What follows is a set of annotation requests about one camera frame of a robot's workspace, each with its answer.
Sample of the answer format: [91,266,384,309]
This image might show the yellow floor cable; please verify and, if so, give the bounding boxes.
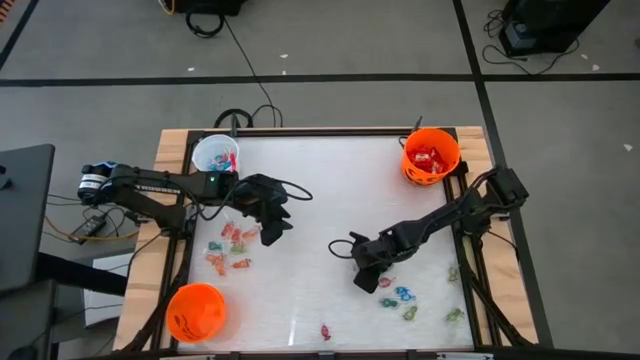
[43,214,141,242]

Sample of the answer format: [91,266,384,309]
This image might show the black floor cable with coil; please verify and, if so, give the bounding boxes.
[184,7,285,129]

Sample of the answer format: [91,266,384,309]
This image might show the black power adapter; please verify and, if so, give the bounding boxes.
[72,214,107,239]

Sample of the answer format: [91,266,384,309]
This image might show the black equipment case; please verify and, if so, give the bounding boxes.
[498,0,612,57]

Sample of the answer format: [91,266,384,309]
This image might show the black arched cable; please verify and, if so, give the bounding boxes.
[214,107,255,129]

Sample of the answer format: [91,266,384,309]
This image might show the black floor beam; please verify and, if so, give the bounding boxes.
[37,252,129,297]

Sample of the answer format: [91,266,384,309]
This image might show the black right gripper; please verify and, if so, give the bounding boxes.
[349,230,404,294]

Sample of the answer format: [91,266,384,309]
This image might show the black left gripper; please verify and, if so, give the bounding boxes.
[237,173,294,247]

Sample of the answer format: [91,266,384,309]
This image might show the orange pumpkin face bucket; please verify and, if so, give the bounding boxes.
[401,127,462,187]
[165,282,228,345]

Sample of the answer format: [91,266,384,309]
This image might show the dark grey side desk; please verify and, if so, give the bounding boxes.
[0,143,56,294]

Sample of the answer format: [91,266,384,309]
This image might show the black floor equipment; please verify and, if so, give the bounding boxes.
[172,0,249,16]

